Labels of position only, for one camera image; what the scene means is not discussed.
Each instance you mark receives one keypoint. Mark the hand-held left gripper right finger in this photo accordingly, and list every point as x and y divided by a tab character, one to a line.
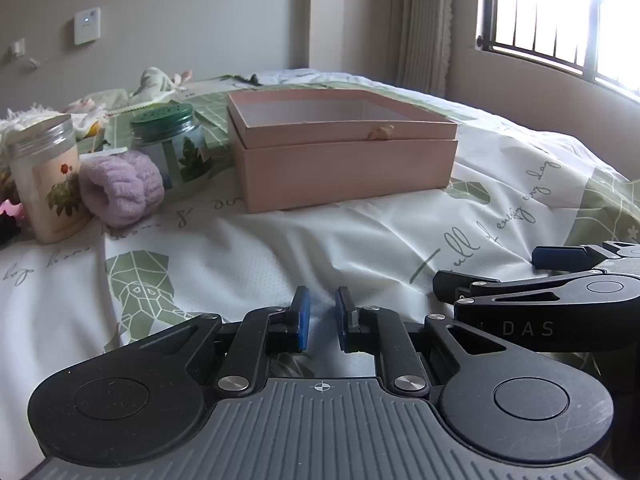
344	321

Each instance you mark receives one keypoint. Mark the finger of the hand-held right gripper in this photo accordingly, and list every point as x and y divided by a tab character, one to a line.
465	286
555	258

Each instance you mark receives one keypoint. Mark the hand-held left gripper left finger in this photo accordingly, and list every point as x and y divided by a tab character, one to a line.
301	321

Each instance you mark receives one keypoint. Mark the pink cardboard box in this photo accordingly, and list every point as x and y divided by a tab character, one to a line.
345	175

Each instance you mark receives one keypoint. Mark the printed green white bed sheet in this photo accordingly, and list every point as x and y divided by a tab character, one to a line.
300	245

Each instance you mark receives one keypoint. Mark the green jar with tree label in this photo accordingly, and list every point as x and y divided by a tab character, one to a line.
187	155

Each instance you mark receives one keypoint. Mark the purple fluffy wristband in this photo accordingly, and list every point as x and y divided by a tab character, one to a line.
120	190

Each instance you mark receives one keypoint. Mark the barred window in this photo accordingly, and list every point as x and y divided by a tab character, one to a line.
550	15

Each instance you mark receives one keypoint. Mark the beige curtain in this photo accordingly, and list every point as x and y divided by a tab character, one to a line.
422	25

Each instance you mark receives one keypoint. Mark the white green plush toy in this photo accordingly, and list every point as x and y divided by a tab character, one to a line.
155	84

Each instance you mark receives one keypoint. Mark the cream jar with flower label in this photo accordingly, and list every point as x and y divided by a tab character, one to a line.
50	185

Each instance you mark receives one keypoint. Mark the pale pink yellow plush item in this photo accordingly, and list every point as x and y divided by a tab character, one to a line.
95	112

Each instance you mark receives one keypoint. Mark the black hair accessory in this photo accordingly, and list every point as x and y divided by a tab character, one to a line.
7	234

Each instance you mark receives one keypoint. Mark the pink hair accessory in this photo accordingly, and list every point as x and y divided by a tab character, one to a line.
10	208

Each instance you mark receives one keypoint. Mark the white fluffy item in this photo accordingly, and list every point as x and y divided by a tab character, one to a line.
25	116

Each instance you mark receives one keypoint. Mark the white wall thermostat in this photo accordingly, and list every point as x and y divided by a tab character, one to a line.
87	26

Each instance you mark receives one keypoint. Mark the white wall socket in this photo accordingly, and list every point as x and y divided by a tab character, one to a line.
18	47

